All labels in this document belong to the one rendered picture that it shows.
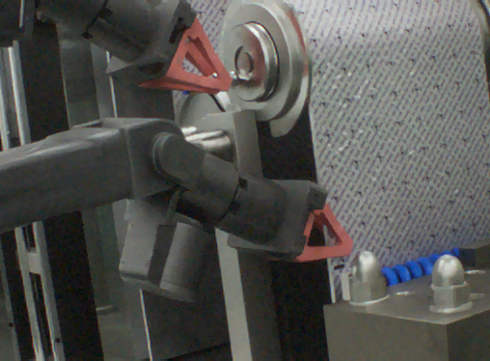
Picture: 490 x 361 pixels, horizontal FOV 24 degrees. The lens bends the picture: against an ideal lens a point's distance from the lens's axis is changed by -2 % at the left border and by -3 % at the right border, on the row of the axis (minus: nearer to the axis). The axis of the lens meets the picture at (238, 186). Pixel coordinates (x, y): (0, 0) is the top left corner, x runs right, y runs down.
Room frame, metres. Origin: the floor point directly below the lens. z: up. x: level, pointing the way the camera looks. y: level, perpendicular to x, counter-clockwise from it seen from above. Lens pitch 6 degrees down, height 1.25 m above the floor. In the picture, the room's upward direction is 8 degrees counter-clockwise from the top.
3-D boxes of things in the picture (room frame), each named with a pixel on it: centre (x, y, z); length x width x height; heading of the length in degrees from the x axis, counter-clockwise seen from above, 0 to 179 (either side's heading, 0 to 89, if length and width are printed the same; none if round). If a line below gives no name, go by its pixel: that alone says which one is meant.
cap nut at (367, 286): (1.01, -0.10, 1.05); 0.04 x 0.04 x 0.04
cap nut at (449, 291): (0.93, -0.16, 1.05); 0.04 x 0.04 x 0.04
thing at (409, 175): (1.13, -0.17, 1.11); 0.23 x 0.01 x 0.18; 123
